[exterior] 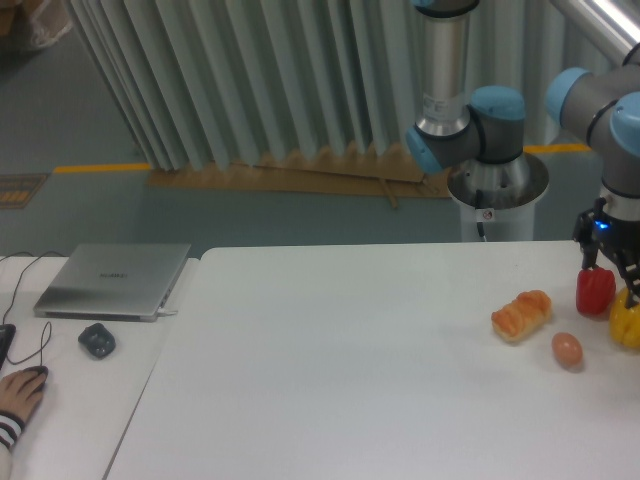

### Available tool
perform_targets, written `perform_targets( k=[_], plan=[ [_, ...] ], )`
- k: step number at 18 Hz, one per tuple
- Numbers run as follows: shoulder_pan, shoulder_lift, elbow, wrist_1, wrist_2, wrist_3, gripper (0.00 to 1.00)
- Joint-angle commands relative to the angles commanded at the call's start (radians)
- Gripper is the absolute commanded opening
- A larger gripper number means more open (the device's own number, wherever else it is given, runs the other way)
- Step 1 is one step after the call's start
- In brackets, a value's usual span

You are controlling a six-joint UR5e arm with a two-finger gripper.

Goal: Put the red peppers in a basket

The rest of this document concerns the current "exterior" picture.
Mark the pale green folding curtain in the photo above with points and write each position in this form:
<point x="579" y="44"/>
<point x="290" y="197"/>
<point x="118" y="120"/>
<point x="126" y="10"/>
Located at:
<point x="216" y="81"/>

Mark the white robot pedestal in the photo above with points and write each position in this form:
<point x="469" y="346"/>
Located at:
<point x="495" y="220"/>

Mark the black earbud case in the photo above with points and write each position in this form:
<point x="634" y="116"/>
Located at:
<point x="97" y="340"/>

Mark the black keyboard edge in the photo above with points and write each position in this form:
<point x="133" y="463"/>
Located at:
<point x="7" y="334"/>

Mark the brown egg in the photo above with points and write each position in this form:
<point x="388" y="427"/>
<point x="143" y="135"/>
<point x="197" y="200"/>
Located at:
<point x="567" y="351"/>

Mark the orange braided bread loaf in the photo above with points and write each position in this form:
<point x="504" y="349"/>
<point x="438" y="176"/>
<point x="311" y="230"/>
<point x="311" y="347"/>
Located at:
<point x="522" y="316"/>

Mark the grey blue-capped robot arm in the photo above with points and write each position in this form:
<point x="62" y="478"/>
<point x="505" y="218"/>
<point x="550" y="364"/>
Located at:
<point x="479" y="138"/>

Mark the red bell pepper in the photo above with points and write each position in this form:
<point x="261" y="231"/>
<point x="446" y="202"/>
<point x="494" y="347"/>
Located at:
<point x="595" y="290"/>

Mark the brown cardboard sheet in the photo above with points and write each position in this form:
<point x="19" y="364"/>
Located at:
<point x="392" y="175"/>

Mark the person's hand on mouse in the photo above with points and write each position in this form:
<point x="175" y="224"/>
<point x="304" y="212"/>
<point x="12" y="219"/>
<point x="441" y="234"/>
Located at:
<point x="21" y="392"/>

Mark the silver closed laptop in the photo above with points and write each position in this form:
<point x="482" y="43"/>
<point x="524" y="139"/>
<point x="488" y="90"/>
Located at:
<point x="114" y="281"/>

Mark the striped sleeve forearm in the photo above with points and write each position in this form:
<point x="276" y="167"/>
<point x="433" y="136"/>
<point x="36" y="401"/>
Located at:
<point x="11" y="428"/>

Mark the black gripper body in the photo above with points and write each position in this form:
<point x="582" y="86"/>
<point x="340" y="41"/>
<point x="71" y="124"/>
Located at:
<point x="612" y="234"/>

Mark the yellow bell pepper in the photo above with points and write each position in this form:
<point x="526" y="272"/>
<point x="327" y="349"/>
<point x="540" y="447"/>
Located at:
<point x="624" y="321"/>

